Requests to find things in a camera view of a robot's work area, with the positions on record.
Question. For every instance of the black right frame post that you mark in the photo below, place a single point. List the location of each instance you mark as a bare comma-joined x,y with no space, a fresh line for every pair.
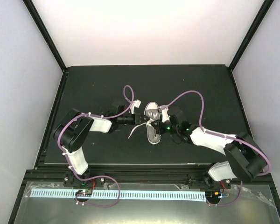
251,32

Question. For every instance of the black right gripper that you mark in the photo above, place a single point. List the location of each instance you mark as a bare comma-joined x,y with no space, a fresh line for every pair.
158,130

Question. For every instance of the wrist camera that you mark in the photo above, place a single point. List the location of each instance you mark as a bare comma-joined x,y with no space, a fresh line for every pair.
135,104
164,113

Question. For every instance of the left controller circuit board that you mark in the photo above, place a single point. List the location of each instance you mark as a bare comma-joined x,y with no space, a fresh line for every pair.
84,192

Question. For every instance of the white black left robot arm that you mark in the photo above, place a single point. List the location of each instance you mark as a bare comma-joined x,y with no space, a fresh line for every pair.
73,129

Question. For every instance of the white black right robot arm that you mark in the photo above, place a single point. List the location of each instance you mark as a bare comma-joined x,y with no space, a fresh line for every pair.
245,160

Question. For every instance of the right controller circuit board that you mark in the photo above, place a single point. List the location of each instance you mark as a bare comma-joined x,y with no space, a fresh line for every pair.
218,195

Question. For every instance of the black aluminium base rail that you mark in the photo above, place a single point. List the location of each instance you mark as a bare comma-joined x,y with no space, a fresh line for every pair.
193,176

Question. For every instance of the grey canvas sneaker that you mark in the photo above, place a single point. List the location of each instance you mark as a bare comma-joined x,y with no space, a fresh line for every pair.
152,112

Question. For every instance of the light blue slotted cable duct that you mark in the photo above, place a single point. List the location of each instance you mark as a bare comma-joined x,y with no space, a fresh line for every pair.
123,194

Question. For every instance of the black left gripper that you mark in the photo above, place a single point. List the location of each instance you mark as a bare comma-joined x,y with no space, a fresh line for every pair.
136,119

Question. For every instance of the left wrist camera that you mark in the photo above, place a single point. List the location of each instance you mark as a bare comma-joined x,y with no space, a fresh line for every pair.
135,104

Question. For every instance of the black frame post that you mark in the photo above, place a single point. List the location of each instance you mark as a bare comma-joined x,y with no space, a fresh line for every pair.
251,32
44,32

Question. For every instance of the black left frame post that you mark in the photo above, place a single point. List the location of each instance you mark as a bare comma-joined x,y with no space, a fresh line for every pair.
44,32

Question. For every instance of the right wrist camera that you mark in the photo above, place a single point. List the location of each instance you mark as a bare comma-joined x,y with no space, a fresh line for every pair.
164,113

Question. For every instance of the controller circuit board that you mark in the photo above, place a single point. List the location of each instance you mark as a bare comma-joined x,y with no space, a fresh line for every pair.
84,192
218,195

